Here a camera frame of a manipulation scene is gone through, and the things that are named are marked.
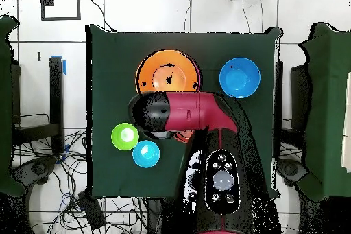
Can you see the small green bowl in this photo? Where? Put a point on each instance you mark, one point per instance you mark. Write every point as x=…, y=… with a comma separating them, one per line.
x=124, y=136

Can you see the green cloth covered side table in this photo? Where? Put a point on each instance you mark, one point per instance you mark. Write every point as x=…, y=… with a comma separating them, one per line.
x=5, y=107
x=329, y=107

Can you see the large orange bowl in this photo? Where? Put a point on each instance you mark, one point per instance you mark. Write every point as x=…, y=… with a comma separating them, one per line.
x=153, y=63

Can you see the white box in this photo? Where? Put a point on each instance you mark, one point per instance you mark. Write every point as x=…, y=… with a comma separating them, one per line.
x=347, y=149

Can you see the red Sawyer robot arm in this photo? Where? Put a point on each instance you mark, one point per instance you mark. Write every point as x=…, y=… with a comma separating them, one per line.
x=197, y=110

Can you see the dark green tablecloth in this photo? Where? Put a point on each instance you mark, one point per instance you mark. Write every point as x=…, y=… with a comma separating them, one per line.
x=115, y=85

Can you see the large blue bowl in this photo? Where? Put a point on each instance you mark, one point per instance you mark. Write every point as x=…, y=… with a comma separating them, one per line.
x=240, y=78

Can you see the black power strip box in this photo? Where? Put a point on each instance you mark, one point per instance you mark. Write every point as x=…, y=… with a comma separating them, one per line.
x=92, y=210

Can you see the large pink bowl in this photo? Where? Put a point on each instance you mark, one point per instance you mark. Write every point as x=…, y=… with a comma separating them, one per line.
x=199, y=79

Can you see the black metal post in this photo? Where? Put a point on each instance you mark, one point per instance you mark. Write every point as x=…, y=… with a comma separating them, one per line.
x=56, y=94
x=279, y=94

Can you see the small blue bowl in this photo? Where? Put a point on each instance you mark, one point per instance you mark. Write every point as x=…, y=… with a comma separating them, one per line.
x=146, y=153

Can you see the blue tape strip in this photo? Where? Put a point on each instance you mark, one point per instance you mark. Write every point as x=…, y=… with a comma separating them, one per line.
x=64, y=66

